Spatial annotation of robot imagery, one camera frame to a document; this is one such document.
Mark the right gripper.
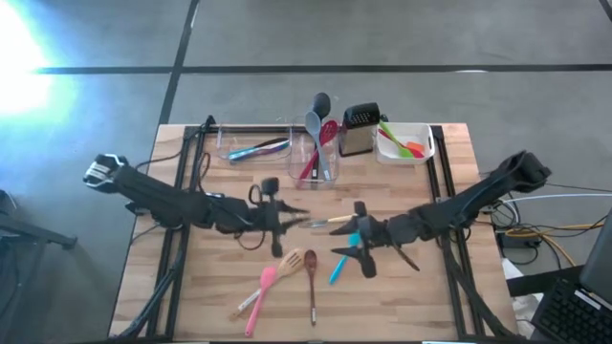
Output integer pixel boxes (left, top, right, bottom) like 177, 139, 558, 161
329, 200, 399, 280

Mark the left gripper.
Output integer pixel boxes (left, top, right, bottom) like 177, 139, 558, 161
246, 177, 311, 259

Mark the knife with wooden handle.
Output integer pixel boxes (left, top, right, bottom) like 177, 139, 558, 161
299, 214, 359, 229

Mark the cyan silicone spatula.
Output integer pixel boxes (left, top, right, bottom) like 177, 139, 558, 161
328, 231, 361, 287

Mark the tall clear plastic bin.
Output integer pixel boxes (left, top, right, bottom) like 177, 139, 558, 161
285, 118, 341, 191

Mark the light wooden slotted spatula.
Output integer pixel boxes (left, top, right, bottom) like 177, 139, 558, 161
228, 247, 305, 321

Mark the pink silicone spatula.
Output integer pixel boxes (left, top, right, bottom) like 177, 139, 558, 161
244, 266, 278, 338

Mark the teal handled knife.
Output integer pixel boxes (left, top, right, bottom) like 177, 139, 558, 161
227, 141, 291, 162

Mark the red slotted spoon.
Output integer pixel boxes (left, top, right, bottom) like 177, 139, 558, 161
298, 118, 339, 182

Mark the grey-blue silicone spoon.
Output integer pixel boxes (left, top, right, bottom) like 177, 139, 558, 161
304, 110, 333, 183

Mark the green silicone spatula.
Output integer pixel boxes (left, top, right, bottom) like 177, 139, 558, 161
378, 121, 415, 160

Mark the red silicone spatula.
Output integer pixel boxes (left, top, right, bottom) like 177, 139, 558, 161
377, 128, 426, 159

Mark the black plastic spoon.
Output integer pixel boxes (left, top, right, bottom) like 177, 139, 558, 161
309, 92, 333, 183

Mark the copper metal spoon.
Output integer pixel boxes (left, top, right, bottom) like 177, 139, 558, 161
303, 248, 319, 328

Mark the dark brown knife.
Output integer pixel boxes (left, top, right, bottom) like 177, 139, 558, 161
390, 242, 422, 272

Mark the wide clear plastic bin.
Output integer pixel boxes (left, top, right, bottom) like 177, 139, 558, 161
215, 124, 294, 163

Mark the white plastic bin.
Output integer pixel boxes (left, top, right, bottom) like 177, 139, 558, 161
375, 121, 436, 166

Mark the steel box grater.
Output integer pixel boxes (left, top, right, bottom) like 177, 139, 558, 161
338, 101, 382, 158

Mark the white crumpled sheet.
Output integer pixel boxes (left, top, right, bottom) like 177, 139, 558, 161
501, 257, 544, 335

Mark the black desk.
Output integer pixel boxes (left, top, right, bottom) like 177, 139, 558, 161
505, 265, 612, 344

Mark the black keyboard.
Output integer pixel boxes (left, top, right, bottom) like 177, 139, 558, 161
531, 278, 612, 344

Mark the computer monitor blue screen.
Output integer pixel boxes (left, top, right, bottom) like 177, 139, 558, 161
578, 207, 612, 307

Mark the black tripod stand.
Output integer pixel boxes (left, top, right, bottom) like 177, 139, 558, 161
0, 189, 78, 344

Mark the black aluminium rig frame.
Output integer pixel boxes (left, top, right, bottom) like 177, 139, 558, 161
114, 122, 517, 343

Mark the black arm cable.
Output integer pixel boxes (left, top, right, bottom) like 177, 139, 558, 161
135, 114, 216, 172

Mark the white floor cable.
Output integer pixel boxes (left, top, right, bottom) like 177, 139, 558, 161
496, 192, 612, 204

